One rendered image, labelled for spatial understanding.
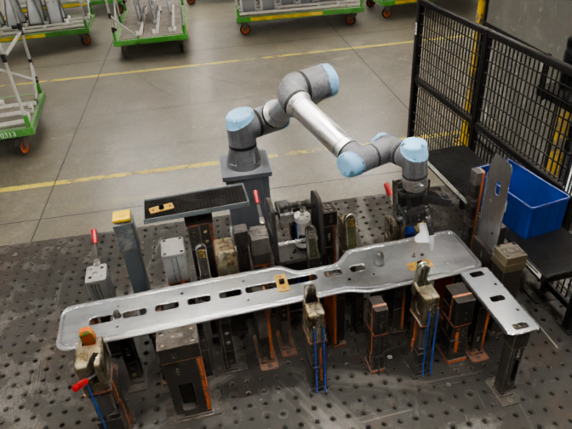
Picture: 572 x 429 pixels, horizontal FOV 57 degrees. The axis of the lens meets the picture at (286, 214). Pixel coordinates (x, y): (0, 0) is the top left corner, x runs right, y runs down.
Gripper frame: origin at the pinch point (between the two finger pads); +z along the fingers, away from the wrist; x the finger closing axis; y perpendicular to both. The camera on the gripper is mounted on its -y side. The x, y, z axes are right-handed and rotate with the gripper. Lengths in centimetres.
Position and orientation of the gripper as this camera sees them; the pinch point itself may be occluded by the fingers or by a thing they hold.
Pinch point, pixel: (422, 237)
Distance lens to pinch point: 176.8
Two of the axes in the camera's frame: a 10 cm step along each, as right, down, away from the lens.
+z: 1.6, 8.1, 5.7
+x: 2.3, 5.3, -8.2
